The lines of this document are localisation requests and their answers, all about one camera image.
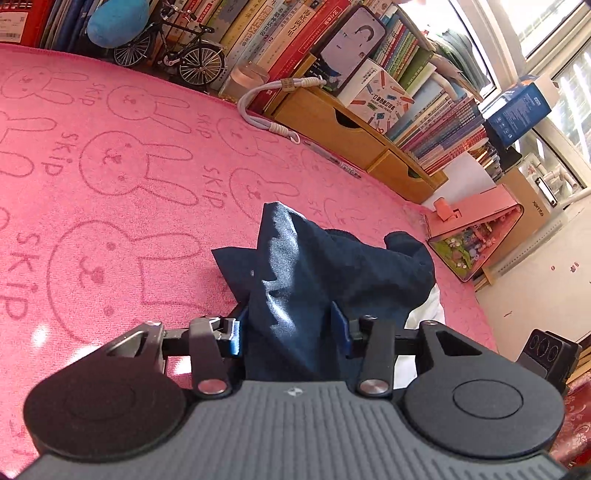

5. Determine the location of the blue printed box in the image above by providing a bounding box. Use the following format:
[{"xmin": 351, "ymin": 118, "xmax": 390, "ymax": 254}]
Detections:
[{"xmin": 485, "ymin": 74, "xmax": 563, "ymax": 149}]

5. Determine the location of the white box colourful print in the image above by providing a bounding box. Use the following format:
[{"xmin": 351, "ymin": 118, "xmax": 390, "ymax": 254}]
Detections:
[{"xmin": 339, "ymin": 59, "xmax": 415, "ymax": 136}]

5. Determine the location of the navy and white jacket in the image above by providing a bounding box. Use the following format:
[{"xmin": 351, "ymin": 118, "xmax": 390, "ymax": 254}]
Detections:
[{"xmin": 211, "ymin": 202, "xmax": 447, "ymax": 389}]

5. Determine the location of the miniature bicycle model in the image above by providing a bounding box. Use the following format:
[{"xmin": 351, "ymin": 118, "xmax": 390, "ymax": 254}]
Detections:
[{"xmin": 113, "ymin": 0, "xmax": 228, "ymax": 87}]

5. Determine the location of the wooden drawer organizer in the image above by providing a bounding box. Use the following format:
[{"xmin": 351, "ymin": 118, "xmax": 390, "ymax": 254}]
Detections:
[{"xmin": 265, "ymin": 85, "xmax": 450, "ymax": 205}]

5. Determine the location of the brown cardboard box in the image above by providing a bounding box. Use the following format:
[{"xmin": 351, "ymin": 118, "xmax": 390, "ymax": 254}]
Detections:
[{"xmin": 501, "ymin": 165, "xmax": 567, "ymax": 232}]

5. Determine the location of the red patterned cushion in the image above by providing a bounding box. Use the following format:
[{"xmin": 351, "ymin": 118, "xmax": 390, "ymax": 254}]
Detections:
[{"xmin": 549, "ymin": 382, "xmax": 591, "ymax": 463}]

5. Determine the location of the pen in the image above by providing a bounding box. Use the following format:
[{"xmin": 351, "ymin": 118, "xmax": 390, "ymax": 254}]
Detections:
[{"xmin": 300, "ymin": 140, "xmax": 364, "ymax": 179}]

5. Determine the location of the white coiled cable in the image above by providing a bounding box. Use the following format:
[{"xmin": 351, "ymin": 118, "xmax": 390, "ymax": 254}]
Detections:
[{"xmin": 238, "ymin": 76, "xmax": 329, "ymax": 145}]

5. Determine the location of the pink translucent jar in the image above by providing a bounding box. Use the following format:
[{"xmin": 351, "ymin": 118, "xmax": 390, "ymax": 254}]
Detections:
[{"xmin": 219, "ymin": 62, "xmax": 271, "ymax": 101}]

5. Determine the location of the row of thick books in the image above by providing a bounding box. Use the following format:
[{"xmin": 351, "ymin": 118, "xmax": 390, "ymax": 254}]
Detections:
[{"xmin": 0, "ymin": 0, "xmax": 356, "ymax": 93}]

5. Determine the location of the row of thin colourful books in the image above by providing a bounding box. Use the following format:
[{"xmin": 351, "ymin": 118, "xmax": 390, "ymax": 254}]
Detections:
[{"xmin": 369, "ymin": 0, "xmax": 493, "ymax": 177}]

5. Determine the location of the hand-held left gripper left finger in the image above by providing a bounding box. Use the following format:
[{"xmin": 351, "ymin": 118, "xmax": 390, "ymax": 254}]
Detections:
[{"xmin": 106, "ymin": 307, "xmax": 243, "ymax": 400}]

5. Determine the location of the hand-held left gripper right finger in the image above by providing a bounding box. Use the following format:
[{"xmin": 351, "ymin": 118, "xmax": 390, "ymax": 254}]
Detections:
[{"xmin": 330, "ymin": 302, "xmax": 485, "ymax": 399}]

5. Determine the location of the white window frame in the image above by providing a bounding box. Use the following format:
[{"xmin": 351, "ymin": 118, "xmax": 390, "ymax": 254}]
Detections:
[{"xmin": 450, "ymin": 0, "xmax": 591, "ymax": 185}]

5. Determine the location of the round blue plush toy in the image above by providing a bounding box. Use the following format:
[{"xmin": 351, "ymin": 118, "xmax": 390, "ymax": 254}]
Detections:
[{"xmin": 88, "ymin": 0, "xmax": 154, "ymax": 48}]

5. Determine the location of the pink rabbit print blanket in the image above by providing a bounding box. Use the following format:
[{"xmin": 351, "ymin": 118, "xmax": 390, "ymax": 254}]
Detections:
[{"xmin": 0, "ymin": 44, "xmax": 500, "ymax": 480}]

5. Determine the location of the pink triangular toy house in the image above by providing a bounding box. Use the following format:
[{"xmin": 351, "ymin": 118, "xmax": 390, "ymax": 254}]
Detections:
[{"xmin": 425, "ymin": 191, "xmax": 526, "ymax": 283}]

